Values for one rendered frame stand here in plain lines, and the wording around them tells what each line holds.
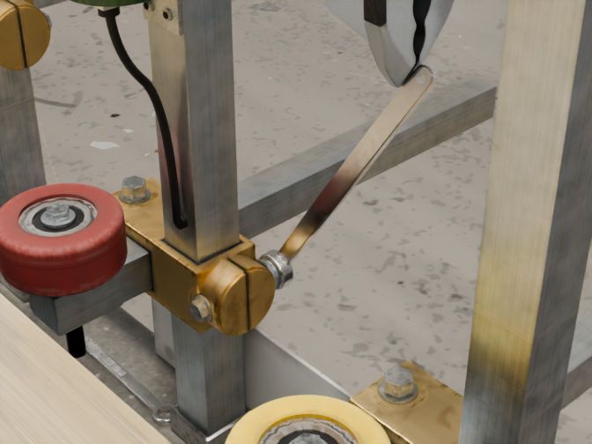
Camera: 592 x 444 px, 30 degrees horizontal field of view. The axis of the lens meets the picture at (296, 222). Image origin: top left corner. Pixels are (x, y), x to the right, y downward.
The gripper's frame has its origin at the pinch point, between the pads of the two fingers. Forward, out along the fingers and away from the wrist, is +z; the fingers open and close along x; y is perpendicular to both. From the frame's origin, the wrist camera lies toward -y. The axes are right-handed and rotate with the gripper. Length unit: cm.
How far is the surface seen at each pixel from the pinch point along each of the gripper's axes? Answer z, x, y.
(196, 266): 13.5, 9.9, 7.9
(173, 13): -3.3, 10.0, 8.8
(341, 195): 8.9, 2.3, 2.8
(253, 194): 14.5, 0.7, 13.2
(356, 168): 6.9, 1.8, 2.2
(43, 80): 103, -83, 196
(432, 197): 101, -115, 90
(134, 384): 30.1, 9.5, 17.2
